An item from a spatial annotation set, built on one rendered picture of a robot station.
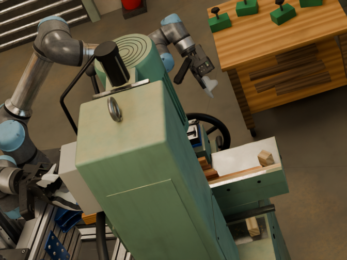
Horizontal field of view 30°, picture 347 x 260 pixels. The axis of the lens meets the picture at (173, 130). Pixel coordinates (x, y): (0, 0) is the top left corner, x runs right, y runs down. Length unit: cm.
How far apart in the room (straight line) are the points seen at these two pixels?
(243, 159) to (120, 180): 76
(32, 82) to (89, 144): 108
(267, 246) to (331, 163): 131
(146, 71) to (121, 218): 39
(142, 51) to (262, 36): 164
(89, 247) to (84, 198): 155
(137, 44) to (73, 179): 43
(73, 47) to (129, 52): 64
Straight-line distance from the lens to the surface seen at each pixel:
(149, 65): 170
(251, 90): 355
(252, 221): 208
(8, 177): 186
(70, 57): 235
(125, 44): 178
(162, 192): 152
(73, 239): 277
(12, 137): 251
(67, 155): 156
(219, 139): 249
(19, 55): 515
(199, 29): 448
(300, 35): 324
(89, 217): 220
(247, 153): 219
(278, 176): 205
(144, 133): 144
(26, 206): 177
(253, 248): 206
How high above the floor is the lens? 244
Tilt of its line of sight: 40 degrees down
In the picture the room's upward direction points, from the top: 25 degrees counter-clockwise
